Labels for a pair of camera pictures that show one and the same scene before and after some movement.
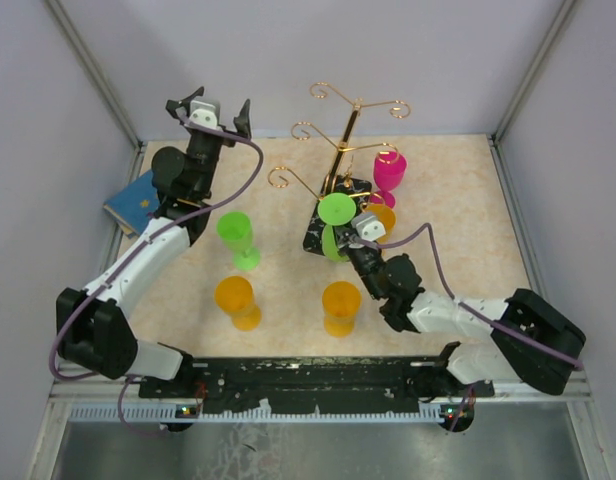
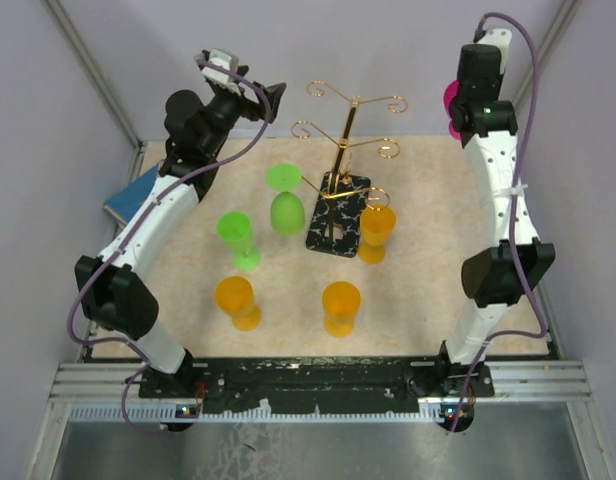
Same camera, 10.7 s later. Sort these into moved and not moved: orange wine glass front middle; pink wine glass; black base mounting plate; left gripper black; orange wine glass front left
Moved: pink wine glass; left gripper black
Not moved: black base mounting plate; orange wine glass front left; orange wine glass front middle
